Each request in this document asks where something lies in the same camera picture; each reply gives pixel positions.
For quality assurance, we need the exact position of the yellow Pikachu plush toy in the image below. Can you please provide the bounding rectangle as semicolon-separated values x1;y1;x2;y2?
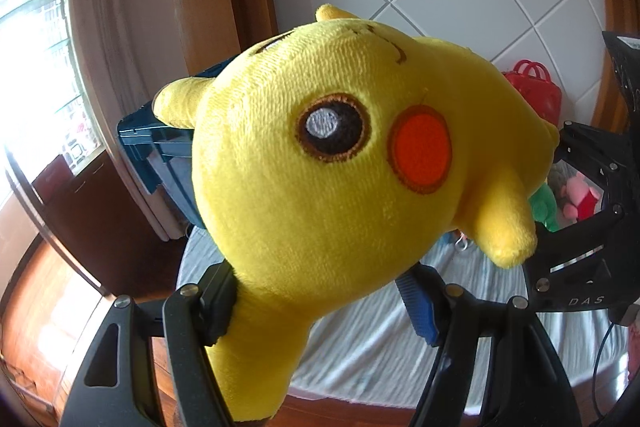
152;4;559;423

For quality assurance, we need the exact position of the red toy suitcase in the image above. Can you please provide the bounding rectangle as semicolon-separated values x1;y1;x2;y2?
503;60;562;126

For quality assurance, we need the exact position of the blue storage bin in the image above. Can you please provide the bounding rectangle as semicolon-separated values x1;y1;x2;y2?
117;56;237;230

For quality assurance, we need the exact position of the beige window curtain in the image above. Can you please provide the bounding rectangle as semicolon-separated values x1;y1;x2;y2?
66;0;186;241

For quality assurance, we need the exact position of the dark green plush toy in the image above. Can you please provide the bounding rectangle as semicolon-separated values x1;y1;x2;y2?
528;183;560;232

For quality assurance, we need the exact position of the pink pig plush toy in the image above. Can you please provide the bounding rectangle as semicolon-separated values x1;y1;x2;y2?
561;172;602;221

